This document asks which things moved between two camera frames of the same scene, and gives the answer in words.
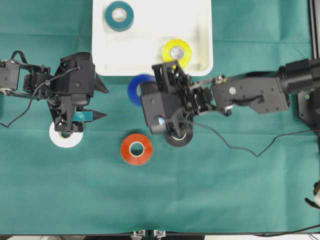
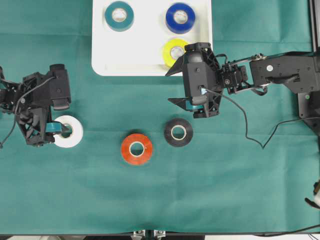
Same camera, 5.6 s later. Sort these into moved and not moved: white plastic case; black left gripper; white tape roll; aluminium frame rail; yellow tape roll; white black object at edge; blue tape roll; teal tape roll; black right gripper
Moved: black left gripper; blue tape roll; black right gripper
Not moved: teal tape roll; white plastic case; yellow tape roll; aluminium frame rail; white black object at edge; white tape roll
